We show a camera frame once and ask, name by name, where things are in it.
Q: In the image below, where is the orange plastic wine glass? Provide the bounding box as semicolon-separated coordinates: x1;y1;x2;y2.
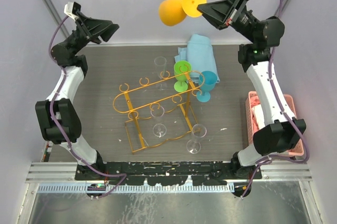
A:
158;0;207;26

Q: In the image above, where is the clear flute glass back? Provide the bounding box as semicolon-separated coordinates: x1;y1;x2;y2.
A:
154;56;167;91

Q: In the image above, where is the clear flute glass front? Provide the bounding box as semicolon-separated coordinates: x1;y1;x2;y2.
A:
186;124;207;154

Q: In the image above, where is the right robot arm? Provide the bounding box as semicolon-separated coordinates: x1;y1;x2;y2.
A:
197;0;306;179

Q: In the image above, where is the clear flute glass middle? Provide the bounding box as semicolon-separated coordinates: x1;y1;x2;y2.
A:
150;105;166;138

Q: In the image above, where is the clear flute glass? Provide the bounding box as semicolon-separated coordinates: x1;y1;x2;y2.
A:
186;124;207;154
154;56;167;91
150;105;166;138

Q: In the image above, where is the pink plastic basket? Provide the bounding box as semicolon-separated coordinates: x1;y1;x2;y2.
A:
245;91;304;157

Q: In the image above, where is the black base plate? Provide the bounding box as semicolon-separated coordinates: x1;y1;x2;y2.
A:
74;160;262;187

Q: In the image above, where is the blue plastic wine glass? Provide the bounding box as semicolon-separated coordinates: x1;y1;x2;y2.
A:
196;71;217;102

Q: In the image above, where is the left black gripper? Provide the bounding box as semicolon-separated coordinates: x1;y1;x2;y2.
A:
65;12;119;54

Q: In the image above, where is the white cloth in basket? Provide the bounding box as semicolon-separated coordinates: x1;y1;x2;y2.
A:
251;104;265;133

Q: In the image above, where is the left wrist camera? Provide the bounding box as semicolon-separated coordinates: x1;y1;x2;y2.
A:
64;2;81;20

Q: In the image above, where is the gold wire glass rack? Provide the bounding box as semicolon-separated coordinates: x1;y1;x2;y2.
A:
113;70;205;154

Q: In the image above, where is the slotted cable duct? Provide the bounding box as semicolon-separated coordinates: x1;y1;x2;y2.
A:
37;181;234;193

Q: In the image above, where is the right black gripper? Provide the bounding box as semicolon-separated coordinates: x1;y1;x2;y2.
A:
193;0;257;44

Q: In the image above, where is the light blue folded cloth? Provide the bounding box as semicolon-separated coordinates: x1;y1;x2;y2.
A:
174;34;220;83

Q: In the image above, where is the green plastic wine glass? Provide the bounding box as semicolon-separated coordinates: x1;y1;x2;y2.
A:
174;60;192;93

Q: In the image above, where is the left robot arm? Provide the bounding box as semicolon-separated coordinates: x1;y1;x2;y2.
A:
35;10;119;180

